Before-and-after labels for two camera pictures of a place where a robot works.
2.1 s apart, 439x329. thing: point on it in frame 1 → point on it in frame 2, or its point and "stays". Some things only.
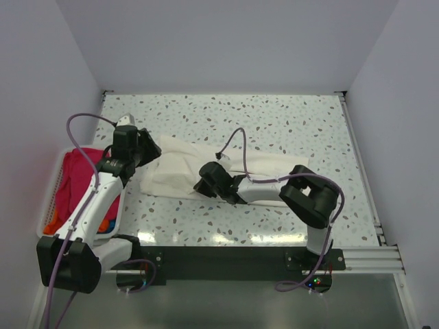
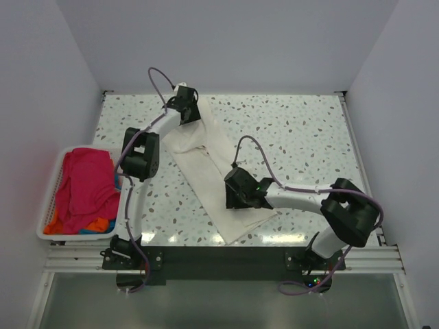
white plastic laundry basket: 71,168 stays
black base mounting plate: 231,264 stays
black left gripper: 152,150 → 195,115
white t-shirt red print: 174,168 → 204,153
